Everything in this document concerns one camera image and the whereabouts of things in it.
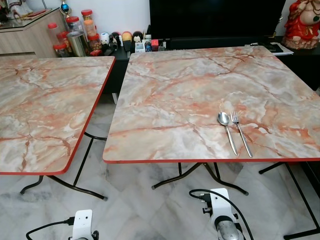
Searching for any silver metal fork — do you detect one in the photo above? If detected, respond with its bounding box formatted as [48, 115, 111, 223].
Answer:
[230, 111, 254, 158]

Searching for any tall red lid snack jar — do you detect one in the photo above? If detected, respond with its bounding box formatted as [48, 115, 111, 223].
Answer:
[81, 9, 97, 42]

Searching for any small dark brown figurine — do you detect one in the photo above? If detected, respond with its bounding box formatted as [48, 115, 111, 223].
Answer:
[132, 31, 145, 46]

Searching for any red lid plastic jar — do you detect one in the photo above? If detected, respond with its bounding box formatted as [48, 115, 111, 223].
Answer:
[47, 22, 61, 46]
[53, 43, 70, 58]
[56, 31, 71, 50]
[88, 33, 103, 55]
[66, 16, 84, 35]

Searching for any silver metal spoon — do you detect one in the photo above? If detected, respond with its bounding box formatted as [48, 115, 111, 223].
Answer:
[216, 111, 239, 156]

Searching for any small white figurine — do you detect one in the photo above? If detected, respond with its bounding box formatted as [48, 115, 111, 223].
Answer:
[100, 32, 111, 47]

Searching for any small yellow figurine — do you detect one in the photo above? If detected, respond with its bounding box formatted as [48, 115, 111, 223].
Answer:
[122, 31, 134, 52]

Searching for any red laughing Buddha statue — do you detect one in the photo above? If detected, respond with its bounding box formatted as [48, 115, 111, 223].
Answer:
[282, 0, 320, 50]

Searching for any blue ball ornament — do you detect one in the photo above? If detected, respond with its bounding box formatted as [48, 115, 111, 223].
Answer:
[60, 0, 72, 16]

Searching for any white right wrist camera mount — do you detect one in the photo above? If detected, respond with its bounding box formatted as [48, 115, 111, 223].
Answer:
[208, 188, 233, 224]

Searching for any shiny steel canister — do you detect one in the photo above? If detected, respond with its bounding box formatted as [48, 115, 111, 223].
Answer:
[67, 31, 90, 57]

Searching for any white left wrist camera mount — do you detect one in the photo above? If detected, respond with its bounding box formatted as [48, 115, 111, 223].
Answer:
[71, 209, 95, 240]

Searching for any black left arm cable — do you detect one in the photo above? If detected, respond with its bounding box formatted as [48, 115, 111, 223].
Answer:
[26, 217, 76, 240]

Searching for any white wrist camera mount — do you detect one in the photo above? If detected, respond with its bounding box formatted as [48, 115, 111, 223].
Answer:
[208, 188, 233, 224]
[71, 209, 95, 240]

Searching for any white porcelain statue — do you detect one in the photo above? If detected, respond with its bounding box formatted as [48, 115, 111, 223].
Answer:
[5, 0, 34, 19]

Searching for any black flat screen television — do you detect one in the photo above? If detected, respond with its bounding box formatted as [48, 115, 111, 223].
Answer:
[149, 0, 287, 40]

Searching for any small black figurine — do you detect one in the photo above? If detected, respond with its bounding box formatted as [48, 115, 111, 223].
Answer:
[110, 32, 123, 50]

